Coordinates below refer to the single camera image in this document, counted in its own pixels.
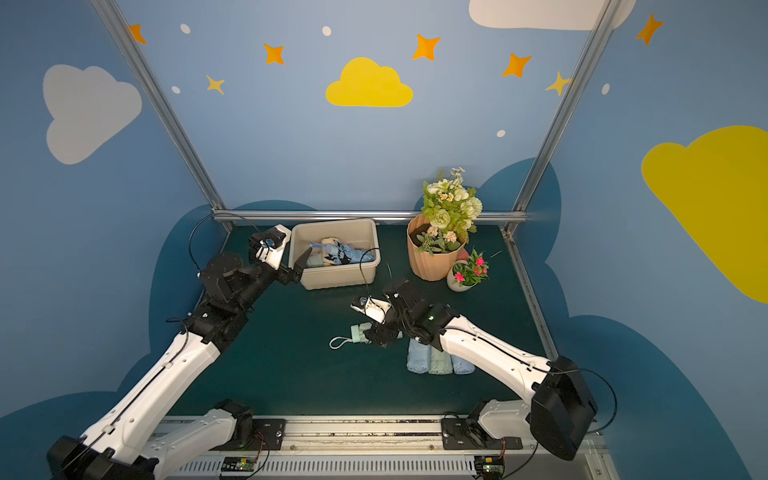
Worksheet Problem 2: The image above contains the mint green umbrella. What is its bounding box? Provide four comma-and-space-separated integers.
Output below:
307, 243, 328, 268

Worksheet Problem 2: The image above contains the beige plastic storage box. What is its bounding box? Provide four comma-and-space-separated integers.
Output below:
289, 219, 381, 290

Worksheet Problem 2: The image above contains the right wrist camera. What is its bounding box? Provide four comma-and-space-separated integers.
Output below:
350, 295, 395, 325

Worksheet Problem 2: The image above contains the pale blue umbrella left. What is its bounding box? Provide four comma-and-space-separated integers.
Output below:
406, 339, 432, 374

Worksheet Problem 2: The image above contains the pale green umbrella middle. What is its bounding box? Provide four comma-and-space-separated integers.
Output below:
428, 347, 453, 376

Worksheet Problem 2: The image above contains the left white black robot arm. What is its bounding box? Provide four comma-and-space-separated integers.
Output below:
46, 245, 311, 479

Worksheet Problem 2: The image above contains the aluminium rail front frame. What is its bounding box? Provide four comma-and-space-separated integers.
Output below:
149, 414, 618, 479

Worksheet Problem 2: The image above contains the green umbrella with black strap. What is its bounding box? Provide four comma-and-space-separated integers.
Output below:
328, 322, 372, 350

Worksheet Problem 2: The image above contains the right circuit board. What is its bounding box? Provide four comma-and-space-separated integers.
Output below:
473, 456, 506, 480

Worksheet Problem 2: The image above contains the beige striped umbrella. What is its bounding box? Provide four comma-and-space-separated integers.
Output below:
321, 237, 344, 266

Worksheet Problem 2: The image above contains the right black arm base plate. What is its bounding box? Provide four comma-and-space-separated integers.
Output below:
440, 415, 523, 451

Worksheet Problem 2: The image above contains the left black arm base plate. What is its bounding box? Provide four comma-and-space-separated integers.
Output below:
217, 418, 286, 451

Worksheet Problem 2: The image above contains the white pot with pink flowers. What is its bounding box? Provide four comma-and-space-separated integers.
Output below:
446, 250, 489, 292

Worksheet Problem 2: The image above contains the orange pot with green flowers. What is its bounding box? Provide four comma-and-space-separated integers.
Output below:
407, 167, 483, 282

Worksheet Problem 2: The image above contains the circuit board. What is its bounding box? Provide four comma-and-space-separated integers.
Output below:
473, 456, 506, 480
219, 456, 258, 478

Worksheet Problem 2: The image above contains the left circuit board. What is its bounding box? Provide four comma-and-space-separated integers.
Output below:
219, 456, 258, 478

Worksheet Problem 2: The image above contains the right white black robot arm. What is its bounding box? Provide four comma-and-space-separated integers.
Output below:
351, 279, 598, 461

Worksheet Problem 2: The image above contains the light blue umbrella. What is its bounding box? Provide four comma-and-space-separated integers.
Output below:
342, 244, 376, 265

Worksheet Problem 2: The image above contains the blue umbrella right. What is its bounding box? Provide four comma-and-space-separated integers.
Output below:
451, 355, 476, 375

